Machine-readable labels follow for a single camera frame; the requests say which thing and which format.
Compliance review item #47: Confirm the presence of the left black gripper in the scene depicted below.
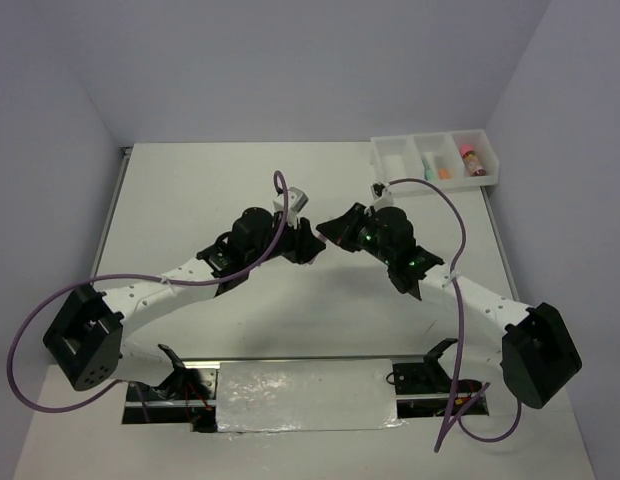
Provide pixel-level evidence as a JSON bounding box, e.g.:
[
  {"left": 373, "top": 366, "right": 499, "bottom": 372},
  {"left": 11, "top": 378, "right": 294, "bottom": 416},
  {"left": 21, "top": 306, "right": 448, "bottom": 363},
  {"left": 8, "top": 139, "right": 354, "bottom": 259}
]
[{"left": 247, "top": 211, "right": 328, "bottom": 267}]

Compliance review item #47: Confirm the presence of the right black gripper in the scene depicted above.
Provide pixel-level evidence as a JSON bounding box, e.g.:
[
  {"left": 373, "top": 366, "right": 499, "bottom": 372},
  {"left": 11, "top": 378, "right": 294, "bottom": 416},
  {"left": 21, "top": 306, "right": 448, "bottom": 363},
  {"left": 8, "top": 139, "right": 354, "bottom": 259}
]
[{"left": 319, "top": 202, "right": 394, "bottom": 265}]

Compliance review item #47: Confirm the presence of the green highlighter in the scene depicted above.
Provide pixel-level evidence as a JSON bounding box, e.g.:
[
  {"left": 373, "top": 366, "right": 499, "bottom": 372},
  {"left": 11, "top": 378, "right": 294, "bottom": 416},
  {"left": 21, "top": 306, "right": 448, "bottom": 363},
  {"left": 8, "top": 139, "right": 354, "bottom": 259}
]
[{"left": 421, "top": 153, "right": 437, "bottom": 182}]

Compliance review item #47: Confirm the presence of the orange highlighter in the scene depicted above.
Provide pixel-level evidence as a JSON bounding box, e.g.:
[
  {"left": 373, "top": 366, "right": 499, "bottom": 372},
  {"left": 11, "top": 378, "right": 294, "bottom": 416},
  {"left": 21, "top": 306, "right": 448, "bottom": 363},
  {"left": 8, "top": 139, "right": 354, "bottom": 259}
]
[{"left": 437, "top": 162, "right": 453, "bottom": 180}]

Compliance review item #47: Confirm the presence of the pink-capped clear tube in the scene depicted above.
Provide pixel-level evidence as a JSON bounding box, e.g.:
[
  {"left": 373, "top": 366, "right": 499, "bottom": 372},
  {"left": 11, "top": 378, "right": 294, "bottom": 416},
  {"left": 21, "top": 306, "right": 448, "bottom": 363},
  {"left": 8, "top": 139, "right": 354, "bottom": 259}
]
[{"left": 459, "top": 144, "right": 488, "bottom": 177}]

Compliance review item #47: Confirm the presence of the purple highlighter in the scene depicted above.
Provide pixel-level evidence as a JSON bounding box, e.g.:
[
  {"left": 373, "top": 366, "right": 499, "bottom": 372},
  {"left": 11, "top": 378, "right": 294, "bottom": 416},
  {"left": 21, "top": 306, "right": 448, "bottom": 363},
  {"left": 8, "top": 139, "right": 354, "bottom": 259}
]
[{"left": 308, "top": 242, "right": 326, "bottom": 265}]

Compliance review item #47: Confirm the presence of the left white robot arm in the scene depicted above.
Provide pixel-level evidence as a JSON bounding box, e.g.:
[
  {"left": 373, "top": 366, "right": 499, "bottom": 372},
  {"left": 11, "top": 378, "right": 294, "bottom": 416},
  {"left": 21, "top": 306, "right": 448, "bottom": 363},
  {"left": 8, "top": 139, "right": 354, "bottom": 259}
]
[{"left": 43, "top": 207, "right": 326, "bottom": 399}]

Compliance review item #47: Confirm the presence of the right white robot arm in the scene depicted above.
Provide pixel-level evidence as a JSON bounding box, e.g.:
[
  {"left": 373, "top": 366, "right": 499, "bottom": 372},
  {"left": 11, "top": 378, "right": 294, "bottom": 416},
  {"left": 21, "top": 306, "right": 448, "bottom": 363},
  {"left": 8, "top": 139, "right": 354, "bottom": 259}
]
[{"left": 317, "top": 203, "right": 582, "bottom": 409}]

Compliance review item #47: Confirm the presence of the clear three-compartment organizer tray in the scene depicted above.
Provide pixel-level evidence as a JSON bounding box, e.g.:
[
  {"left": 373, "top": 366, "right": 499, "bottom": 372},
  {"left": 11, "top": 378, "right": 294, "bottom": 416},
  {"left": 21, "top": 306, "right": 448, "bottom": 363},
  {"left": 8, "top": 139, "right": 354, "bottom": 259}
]
[{"left": 370, "top": 129, "right": 500, "bottom": 197}]

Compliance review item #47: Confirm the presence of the silver foil sheet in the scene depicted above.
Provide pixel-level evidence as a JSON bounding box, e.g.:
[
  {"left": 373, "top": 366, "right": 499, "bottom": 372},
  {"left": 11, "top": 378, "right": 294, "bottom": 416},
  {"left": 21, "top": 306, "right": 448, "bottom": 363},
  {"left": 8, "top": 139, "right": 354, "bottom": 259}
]
[{"left": 216, "top": 359, "right": 403, "bottom": 433}]

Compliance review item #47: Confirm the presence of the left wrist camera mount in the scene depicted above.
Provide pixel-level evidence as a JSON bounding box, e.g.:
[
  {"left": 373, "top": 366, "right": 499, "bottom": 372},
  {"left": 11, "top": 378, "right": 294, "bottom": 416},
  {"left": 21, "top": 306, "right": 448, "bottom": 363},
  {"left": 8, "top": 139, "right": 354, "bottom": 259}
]
[{"left": 273, "top": 187, "right": 309, "bottom": 228}]

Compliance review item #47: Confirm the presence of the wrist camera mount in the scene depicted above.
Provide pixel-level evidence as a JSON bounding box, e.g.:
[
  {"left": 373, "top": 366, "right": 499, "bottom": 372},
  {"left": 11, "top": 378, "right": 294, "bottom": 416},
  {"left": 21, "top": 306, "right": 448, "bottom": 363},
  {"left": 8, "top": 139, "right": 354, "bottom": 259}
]
[
  {"left": 368, "top": 182, "right": 394, "bottom": 212},
  {"left": 273, "top": 187, "right": 309, "bottom": 228}
]

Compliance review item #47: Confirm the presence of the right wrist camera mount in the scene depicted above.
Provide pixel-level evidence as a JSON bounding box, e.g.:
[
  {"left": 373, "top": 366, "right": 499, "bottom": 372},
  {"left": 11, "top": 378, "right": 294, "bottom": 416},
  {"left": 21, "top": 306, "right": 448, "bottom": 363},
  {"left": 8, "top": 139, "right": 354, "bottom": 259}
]
[{"left": 368, "top": 182, "right": 394, "bottom": 212}]

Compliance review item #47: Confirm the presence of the aluminium rail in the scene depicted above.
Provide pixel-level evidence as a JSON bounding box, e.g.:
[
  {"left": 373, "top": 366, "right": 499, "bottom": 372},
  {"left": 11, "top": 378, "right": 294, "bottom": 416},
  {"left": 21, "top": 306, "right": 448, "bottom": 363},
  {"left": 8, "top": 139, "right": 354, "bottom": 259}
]
[{"left": 183, "top": 353, "right": 425, "bottom": 367}]

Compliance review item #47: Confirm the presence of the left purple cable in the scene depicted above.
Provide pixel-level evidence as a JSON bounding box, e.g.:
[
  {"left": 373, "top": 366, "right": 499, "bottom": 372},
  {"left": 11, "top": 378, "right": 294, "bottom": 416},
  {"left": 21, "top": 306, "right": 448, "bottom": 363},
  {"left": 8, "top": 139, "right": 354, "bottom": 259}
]
[{"left": 7, "top": 170, "right": 291, "bottom": 424}]

